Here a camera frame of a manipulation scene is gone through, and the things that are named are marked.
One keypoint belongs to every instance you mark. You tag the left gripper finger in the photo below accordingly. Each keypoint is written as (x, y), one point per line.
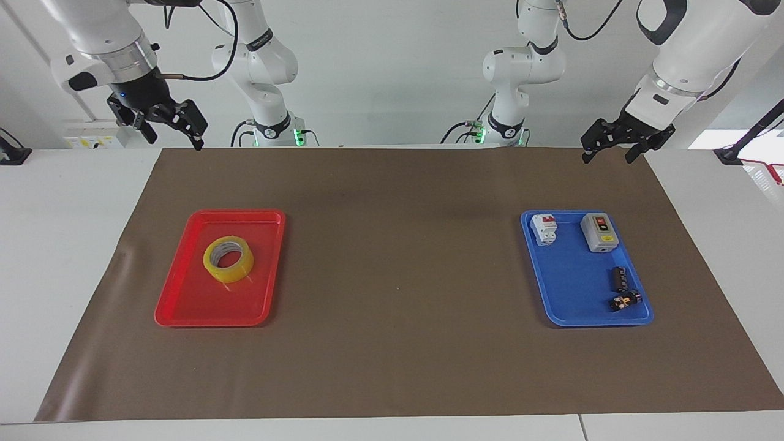
(600, 138)
(640, 150)

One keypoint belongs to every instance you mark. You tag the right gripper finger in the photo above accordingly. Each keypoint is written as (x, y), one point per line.
(187, 121)
(139, 122)

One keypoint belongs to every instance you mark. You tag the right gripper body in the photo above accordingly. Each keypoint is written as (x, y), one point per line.
(144, 89)

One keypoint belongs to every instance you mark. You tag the black stand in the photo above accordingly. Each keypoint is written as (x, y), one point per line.
(750, 131)
(13, 156)

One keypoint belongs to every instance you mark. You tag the white wall socket box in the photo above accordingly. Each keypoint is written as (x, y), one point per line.
(92, 136)

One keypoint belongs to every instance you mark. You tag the red plastic tray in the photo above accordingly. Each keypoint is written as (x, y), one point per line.
(190, 300)

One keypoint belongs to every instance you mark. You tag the black battery with orange label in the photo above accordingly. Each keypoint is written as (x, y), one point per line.
(625, 301)

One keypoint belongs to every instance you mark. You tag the white circuit breaker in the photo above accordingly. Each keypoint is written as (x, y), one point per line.
(544, 229)

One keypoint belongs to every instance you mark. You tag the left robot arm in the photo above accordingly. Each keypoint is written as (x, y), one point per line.
(704, 43)

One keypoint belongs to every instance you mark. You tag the black cylindrical battery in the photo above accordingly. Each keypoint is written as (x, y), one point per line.
(618, 278)

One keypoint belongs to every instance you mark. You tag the blue plastic tray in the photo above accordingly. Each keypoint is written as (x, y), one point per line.
(572, 288)

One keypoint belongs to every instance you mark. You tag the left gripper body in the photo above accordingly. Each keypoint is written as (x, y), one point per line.
(643, 136)

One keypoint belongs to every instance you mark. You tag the grey switch box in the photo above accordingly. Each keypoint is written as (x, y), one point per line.
(599, 236)

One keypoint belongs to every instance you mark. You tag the yellow tape roll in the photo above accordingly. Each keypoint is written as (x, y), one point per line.
(211, 264)

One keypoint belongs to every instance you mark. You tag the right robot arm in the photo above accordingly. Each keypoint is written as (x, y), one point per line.
(98, 27)

